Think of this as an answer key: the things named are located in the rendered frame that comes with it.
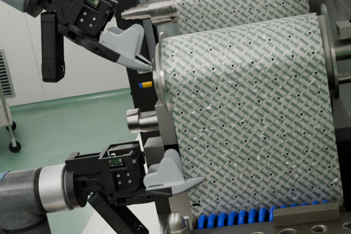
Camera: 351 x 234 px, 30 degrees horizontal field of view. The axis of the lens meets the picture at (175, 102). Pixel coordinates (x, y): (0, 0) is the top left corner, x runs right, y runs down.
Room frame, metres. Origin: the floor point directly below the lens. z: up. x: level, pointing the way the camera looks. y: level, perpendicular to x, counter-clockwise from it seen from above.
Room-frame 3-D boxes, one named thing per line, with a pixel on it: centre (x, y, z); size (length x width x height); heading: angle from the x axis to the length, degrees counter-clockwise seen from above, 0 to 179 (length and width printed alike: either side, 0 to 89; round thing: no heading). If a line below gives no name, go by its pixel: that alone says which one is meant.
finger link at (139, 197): (0.96, 0.07, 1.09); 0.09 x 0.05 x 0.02; 79
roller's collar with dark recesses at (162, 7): (1.28, -0.02, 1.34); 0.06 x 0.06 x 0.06; 80
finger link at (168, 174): (0.95, 0.03, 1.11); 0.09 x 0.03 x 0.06; 79
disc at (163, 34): (1.03, 0.00, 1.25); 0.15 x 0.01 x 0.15; 170
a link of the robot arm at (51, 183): (1.01, 0.21, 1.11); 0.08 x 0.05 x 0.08; 170
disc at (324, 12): (0.98, -0.25, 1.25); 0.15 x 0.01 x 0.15; 170
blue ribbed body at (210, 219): (0.92, -0.10, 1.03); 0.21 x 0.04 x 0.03; 80
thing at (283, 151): (0.95, -0.11, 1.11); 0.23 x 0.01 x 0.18; 80
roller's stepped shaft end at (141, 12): (1.29, 0.04, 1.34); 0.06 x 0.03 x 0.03; 80
